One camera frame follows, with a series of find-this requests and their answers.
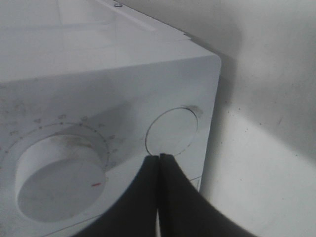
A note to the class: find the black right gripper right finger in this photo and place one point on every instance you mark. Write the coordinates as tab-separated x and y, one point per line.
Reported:
184	212

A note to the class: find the round white door button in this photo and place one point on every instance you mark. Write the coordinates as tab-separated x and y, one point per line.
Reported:
172	132

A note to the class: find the white timer knob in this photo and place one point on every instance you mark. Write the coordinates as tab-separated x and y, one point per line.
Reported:
58	178

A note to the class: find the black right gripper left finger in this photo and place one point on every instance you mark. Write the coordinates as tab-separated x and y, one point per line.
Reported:
134	214

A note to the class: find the white microwave oven body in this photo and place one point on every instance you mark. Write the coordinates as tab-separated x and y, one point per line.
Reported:
99	70

